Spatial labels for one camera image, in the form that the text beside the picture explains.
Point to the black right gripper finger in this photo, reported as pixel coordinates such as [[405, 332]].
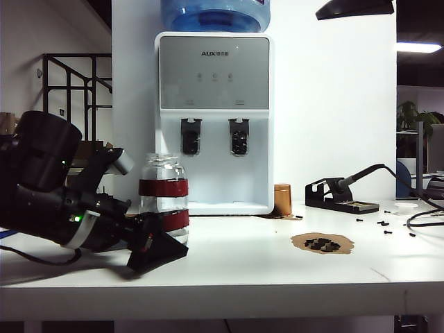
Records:
[[357, 8]]

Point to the grey monitor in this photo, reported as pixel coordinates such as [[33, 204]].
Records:
[[437, 149]]

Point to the brown cardboard box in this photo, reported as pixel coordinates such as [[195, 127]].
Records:
[[92, 145]]

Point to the dark desk equipment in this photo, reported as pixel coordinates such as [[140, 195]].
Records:
[[435, 187]]

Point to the clear bottle with red belts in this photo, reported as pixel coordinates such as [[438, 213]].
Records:
[[163, 187]]

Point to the black stair railing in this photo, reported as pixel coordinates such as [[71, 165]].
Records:
[[45, 86]]

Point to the grey metal pole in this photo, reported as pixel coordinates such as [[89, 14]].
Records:
[[419, 156]]

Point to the blue chair back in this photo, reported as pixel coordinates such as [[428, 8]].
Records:
[[402, 180]]

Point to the white AUX water dispenser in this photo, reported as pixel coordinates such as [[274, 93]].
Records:
[[215, 69]]

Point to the brown cylindrical cup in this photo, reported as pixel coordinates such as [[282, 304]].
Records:
[[282, 201]]

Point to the pile of black pieces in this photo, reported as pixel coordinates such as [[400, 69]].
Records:
[[322, 245]]

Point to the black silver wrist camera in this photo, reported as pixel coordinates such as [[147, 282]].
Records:
[[118, 161]]

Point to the large brown paper patch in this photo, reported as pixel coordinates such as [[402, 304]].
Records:
[[298, 243]]

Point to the rectangular ceiling light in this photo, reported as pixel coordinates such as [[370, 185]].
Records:
[[416, 48]]

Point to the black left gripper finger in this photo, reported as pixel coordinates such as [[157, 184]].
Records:
[[159, 253]]

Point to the blue water jug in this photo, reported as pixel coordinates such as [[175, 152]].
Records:
[[215, 17]]

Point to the black soldering iron stand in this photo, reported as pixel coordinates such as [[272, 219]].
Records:
[[333, 204]]

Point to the black soldering iron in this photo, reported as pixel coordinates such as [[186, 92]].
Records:
[[360, 173]]

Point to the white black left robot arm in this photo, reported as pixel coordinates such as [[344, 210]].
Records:
[[45, 149]]

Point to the green potted plant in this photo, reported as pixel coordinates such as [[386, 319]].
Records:
[[407, 112]]

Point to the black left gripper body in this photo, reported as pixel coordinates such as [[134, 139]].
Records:
[[107, 225]]

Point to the small white dish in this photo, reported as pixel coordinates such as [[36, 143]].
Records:
[[406, 209]]

